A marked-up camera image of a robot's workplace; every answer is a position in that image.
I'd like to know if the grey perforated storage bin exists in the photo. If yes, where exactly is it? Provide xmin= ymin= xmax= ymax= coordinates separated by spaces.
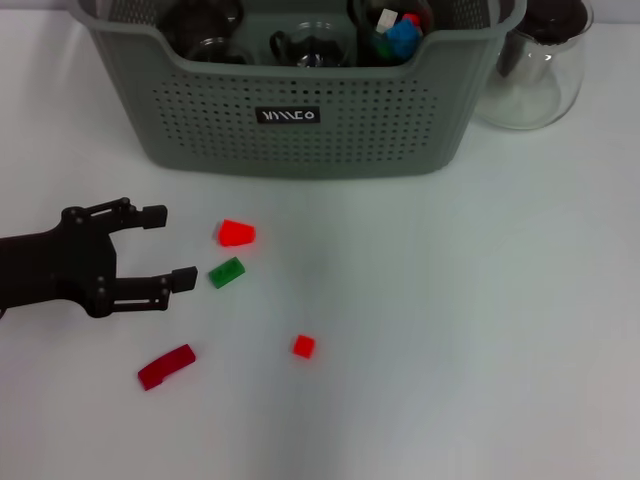
xmin=67 ymin=0 xmax=529 ymax=180

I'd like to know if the small orange cube brick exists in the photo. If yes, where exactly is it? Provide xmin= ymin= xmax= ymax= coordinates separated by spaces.
xmin=292 ymin=334 xmax=317 ymax=360

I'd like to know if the glass carafe with black lid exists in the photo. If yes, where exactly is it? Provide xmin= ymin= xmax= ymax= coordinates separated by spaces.
xmin=472 ymin=0 xmax=596 ymax=132

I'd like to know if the white toy brick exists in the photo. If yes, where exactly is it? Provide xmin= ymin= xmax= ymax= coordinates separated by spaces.
xmin=374 ymin=8 xmax=400 ymax=34

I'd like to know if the orange wedge toy block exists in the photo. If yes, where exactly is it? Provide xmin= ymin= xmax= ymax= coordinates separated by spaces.
xmin=217 ymin=218 xmax=257 ymax=248

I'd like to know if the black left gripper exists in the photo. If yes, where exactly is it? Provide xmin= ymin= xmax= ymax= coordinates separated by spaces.
xmin=0 ymin=197 xmax=199 ymax=321

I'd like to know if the blue square toy plate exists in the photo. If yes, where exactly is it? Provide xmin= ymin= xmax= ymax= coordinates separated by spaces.
xmin=384 ymin=20 xmax=421 ymax=59

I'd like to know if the dark red curved brick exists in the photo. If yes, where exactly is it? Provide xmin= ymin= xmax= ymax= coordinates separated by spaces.
xmin=136 ymin=343 xmax=197 ymax=392

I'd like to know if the green sloped toy brick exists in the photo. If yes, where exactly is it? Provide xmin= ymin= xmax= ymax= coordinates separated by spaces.
xmin=208 ymin=256 xmax=246 ymax=290

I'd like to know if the black round teapot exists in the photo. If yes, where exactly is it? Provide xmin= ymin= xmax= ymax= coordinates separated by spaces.
xmin=158 ymin=0 xmax=246 ymax=49

